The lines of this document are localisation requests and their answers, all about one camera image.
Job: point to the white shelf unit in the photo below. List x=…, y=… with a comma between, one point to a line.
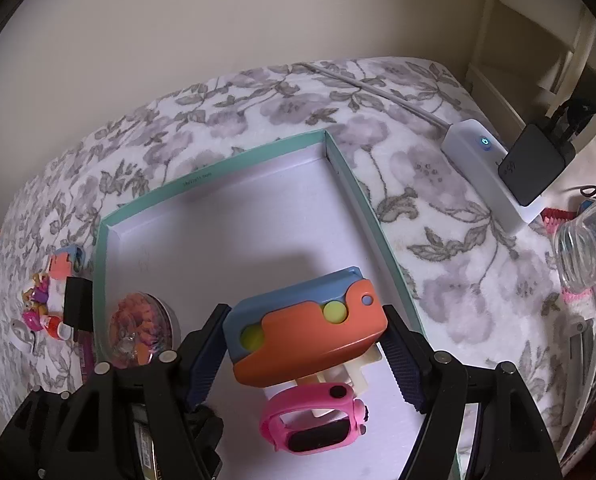
x=527, y=35

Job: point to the white power strip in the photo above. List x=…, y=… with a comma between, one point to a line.
x=477, y=160

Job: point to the teal cardboard box lid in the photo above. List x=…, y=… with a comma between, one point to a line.
x=203, y=240

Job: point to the large orange blue toy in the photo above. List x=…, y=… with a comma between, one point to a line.
x=303, y=345

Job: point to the black power adapter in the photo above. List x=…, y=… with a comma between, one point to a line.
x=532, y=165

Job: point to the pink toy figure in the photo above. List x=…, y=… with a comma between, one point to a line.
x=38, y=295

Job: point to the clear round toy case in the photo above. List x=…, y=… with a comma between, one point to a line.
x=138, y=330

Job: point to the grey floral blanket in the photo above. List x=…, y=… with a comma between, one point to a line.
x=452, y=260

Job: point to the black wall charger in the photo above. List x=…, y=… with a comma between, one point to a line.
x=78, y=305

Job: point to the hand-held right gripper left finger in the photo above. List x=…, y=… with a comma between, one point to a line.
x=205, y=360

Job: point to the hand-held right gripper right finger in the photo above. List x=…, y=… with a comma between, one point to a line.
x=402, y=365

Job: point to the pink comb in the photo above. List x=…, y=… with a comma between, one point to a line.
x=560, y=220

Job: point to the white wristband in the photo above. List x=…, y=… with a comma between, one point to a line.
x=20, y=332

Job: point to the small orange blue toy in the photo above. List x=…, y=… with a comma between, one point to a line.
x=60, y=265

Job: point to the cream hair claw clip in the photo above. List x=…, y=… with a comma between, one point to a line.
x=362, y=365

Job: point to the pink kids watch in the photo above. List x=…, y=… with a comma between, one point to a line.
x=313, y=440

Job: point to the clear plastic bottle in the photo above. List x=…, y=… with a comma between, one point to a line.
x=585, y=245

